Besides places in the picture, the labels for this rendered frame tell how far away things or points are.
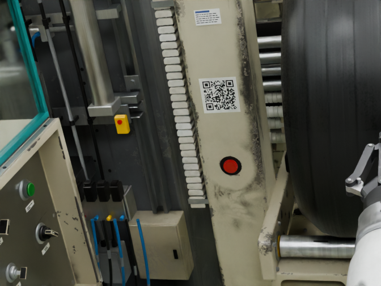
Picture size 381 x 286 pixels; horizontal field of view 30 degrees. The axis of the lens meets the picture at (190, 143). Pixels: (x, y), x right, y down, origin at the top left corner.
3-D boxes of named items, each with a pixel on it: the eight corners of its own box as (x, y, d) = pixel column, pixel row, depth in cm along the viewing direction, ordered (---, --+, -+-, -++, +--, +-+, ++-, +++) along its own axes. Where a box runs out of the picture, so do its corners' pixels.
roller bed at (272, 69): (245, 147, 189) (229, 41, 177) (254, 123, 202) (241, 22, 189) (319, 145, 184) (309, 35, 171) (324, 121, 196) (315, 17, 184)
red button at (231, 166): (224, 173, 148) (221, 160, 147) (225, 169, 150) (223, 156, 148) (238, 173, 147) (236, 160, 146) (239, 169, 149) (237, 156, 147)
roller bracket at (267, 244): (262, 282, 145) (256, 242, 141) (288, 184, 179) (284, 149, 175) (278, 282, 144) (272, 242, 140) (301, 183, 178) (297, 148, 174)
